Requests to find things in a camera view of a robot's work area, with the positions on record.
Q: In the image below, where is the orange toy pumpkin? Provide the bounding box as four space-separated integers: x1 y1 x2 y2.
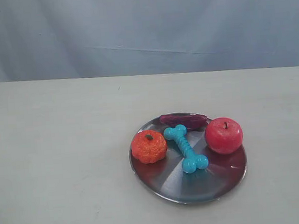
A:
131 130 168 164

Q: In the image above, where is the purple sweet potato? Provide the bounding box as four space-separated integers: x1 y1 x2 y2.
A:
160 113 208 131

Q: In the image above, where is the red apple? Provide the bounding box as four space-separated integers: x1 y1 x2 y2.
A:
205 117 243 155

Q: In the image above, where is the turquoise toy bone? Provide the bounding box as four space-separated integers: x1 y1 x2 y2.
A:
163 124 209 174

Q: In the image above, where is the light blue backdrop cloth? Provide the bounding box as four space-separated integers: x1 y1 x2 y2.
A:
0 0 299 81

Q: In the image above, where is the round steel plate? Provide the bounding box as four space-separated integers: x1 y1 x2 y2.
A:
129 117 247 204

